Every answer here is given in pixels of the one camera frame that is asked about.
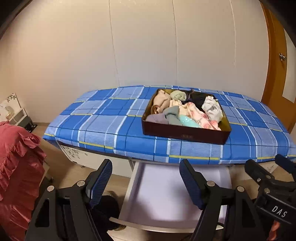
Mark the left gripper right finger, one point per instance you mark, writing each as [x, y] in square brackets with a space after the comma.
[241, 221]

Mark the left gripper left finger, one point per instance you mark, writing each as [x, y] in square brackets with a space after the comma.
[65, 214]

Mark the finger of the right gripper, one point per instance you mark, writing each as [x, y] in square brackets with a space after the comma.
[286, 164]
[261, 176]

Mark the white cloth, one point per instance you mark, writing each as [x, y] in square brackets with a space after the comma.
[212, 109]

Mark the mint green cloth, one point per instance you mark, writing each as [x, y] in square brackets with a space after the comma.
[188, 122]

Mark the light green knitted sock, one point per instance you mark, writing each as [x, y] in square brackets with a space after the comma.
[178, 95]

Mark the grey knitted sock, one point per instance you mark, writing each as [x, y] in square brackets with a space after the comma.
[157, 118]

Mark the operator hand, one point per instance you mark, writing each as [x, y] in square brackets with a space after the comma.
[277, 231]

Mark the red ruffled cushion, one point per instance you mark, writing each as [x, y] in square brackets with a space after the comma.
[21, 174]

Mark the orange wooden door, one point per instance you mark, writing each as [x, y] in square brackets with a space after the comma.
[273, 97]

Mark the white open drawer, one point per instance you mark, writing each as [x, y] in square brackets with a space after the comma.
[157, 200]

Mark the pink patterned cloth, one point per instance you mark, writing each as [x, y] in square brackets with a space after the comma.
[190, 110]

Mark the dark red gold-lined box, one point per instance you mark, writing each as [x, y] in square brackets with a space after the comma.
[185, 133]

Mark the black cloth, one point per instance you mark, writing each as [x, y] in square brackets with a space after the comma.
[198, 99]

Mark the blue plaid mattress cover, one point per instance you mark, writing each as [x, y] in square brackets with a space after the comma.
[109, 121]

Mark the dark navy cloth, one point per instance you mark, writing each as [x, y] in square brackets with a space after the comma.
[189, 98]

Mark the small white shelf unit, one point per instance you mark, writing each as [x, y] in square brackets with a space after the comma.
[14, 114]

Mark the beige cloth bundle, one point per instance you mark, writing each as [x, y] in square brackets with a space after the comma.
[160, 102]

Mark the metal door handle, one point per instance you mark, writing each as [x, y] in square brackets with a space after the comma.
[282, 57]

